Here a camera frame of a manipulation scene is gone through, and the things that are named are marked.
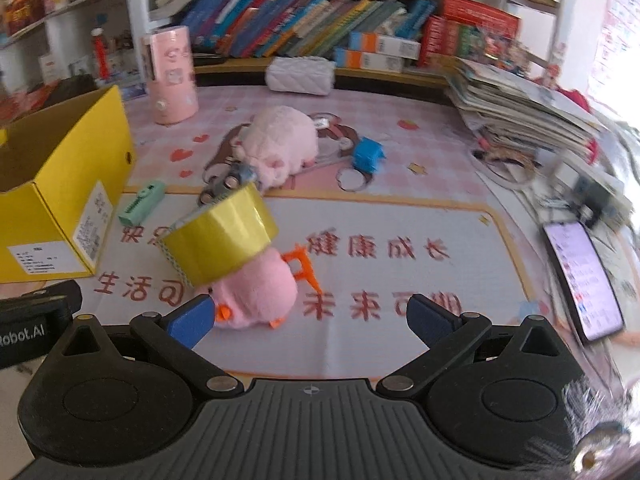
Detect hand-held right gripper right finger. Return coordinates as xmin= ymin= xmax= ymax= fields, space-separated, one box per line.
xmin=376 ymin=293 xmax=564 ymax=397

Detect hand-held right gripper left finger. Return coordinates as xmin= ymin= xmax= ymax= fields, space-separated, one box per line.
xmin=65 ymin=294 xmax=242 ymax=397

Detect pink plush toy orange feet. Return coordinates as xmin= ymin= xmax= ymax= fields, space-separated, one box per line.
xmin=207 ymin=247 xmax=297 ymax=331

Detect yellow tape roll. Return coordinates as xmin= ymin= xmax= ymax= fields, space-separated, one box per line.
xmin=159 ymin=182 xmax=279 ymax=288

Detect green plastic clip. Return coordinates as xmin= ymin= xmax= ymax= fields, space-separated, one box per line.
xmin=118 ymin=181 xmax=166 ymax=226

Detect yellow cardboard box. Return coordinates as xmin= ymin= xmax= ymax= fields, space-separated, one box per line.
xmin=0 ymin=85 xmax=137 ymax=285

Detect blue wrapper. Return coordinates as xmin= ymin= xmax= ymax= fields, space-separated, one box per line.
xmin=351 ymin=137 xmax=386 ymax=175

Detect pink printed desk mat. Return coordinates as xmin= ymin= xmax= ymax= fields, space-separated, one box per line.
xmin=75 ymin=85 xmax=591 ymax=386

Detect dark metal item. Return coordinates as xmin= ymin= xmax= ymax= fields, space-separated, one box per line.
xmin=199 ymin=160 xmax=258 ymax=206

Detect smartphone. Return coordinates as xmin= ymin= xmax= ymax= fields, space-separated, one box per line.
xmin=542 ymin=221 xmax=626 ymax=343

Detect pale pink plush hamster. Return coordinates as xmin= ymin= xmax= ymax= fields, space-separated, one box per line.
xmin=235 ymin=106 xmax=319 ymax=192

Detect black power adapter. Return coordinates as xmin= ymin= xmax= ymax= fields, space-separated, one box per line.
xmin=575 ymin=175 xmax=631 ymax=226

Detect stack of magazines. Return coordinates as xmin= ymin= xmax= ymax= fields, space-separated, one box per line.
xmin=447 ymin=57 xmax=608 ymax=161

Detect pink humidifier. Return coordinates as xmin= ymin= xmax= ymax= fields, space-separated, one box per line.
xmin=141 ymin=26 xmax=199 ymax=125

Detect orange and white box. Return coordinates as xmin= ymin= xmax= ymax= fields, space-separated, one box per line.
xmin=333 ymin=47 xmax=404 ymax=73
xmin=348 ymin=31 xmax=422 ymax=58

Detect white quilted bag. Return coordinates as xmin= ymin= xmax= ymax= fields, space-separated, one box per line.
xmin=265 ymin=56 xmax=336 ymax=96

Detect red stick toy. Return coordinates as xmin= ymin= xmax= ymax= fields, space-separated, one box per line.
xmin=90 ymin=27 xmax=111 ymax=81

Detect red boxes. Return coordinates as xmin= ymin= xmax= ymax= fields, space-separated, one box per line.
xmin=420 ymin=0 xmax=521 ymax=66

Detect row of colourful books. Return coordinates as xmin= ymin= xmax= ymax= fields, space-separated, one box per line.
xmin=150 ymin=0 xmax=436 ymax=58

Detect red snack package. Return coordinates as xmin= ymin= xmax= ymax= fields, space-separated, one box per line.
xmin=0 ymin=0 xmax=51 ymax=36

